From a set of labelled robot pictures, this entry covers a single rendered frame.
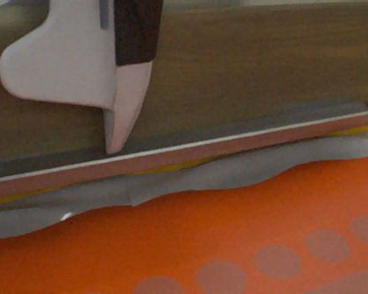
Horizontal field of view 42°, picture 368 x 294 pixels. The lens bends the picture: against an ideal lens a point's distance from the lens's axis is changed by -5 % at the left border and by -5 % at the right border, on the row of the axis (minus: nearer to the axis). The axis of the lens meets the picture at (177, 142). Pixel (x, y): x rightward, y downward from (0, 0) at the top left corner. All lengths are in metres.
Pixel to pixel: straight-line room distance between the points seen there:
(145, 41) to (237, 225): 0.11
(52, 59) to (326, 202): 0.16
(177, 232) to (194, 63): 0.08
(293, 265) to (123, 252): 0.08
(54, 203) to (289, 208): 0.12
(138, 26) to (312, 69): 0.12
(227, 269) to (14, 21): 0.14
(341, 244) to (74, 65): 0.15
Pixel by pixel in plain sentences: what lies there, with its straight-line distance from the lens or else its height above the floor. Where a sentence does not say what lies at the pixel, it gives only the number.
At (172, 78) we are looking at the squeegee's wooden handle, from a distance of 0.23.
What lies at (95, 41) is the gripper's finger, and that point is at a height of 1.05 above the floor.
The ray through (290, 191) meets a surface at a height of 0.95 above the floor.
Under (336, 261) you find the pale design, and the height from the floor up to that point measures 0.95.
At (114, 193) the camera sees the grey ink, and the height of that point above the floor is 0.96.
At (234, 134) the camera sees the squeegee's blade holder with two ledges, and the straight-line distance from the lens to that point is 0.25.
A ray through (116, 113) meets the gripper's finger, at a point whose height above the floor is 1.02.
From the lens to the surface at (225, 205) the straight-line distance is 0.26.
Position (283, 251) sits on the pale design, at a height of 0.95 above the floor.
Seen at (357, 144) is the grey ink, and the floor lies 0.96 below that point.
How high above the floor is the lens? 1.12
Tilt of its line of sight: 33 degrees down
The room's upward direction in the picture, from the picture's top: 3 degrees clockwise
